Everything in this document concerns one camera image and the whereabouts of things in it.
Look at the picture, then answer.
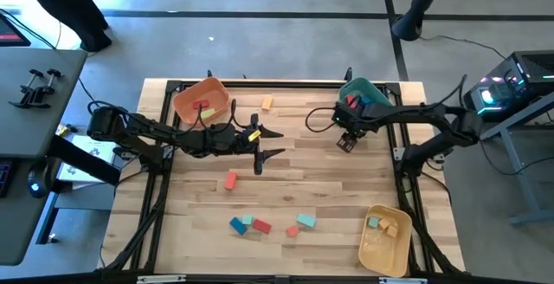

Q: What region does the silver metal bracket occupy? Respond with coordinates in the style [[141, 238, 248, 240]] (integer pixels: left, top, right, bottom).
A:
[[378, 277, 428, 284], [137, 274, 187, 284]]

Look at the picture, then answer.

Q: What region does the person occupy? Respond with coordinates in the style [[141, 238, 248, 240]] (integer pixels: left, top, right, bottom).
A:
[[15, 0, 113, 53]]

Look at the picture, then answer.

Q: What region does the orange plastic bin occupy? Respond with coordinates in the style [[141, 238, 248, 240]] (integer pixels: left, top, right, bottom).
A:
[[171, 76, 231, 126]]

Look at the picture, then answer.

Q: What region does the teal plastic bin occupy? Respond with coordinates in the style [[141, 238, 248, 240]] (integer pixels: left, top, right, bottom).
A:
[[338, 77, 394, 116]]

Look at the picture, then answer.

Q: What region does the yellow plastic bin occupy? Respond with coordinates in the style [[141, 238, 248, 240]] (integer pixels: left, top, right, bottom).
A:
[[358, 203, 414, 279]]

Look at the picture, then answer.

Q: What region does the grey metal table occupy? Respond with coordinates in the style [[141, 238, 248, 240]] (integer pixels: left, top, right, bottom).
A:
[[479, 91, 554, 227]]

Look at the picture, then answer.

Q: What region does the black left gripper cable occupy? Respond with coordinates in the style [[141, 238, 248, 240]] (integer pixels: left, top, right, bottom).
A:
[[196, 97, 238, 132]]

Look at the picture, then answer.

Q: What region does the black desk clamp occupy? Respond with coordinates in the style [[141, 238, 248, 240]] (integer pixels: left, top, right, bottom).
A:
[[25, 68, 62, 110], [8, 68, 44, 108]]

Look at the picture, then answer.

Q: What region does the grey desk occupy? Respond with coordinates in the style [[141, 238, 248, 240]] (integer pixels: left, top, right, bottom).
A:
[[0, 48, 88, 267]]

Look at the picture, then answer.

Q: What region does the black screen with red strip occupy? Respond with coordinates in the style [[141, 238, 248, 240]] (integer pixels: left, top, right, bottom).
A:
[[0, 13, 32, 48]]

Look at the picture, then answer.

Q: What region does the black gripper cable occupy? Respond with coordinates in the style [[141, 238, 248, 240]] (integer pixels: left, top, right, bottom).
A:
[[196, 97, 238, 132], [305, 106, 339, 134]]

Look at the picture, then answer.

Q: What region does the black keyboard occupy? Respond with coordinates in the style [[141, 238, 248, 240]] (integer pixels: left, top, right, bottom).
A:
[[0, 159, 13, 198]]

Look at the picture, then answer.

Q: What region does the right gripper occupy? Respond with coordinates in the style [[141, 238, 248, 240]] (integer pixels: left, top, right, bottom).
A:
[[332, 101, 373, 154]]

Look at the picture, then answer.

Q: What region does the black table frame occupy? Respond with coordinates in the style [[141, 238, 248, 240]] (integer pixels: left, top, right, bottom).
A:
[[101, 68, 467, 276]]

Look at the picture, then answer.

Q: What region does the teal foam block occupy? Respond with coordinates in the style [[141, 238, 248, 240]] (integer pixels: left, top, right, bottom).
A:
[[295, 213, 318, 229]]

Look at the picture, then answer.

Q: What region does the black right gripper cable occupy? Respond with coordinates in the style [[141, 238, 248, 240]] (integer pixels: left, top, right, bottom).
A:
[[305, 106, 339, 134]]

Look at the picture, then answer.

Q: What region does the black computer mouse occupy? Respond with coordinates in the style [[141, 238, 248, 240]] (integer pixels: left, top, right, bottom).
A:
[[27, 166, 49, 200]]

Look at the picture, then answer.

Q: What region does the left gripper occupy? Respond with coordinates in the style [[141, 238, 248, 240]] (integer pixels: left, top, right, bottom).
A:
[[203, 113, 287, 176]]

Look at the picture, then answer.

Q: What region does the black computer tower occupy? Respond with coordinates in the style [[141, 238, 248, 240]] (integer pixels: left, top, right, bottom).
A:
[[462, 49, 554, 124]]

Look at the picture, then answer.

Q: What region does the black stand pole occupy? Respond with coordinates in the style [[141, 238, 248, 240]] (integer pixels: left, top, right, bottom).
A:
[[391, 0, 452, 42]]

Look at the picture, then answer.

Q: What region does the white paper booklet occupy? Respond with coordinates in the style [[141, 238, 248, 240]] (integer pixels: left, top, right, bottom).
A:
[[55, 134, 118, 185]]

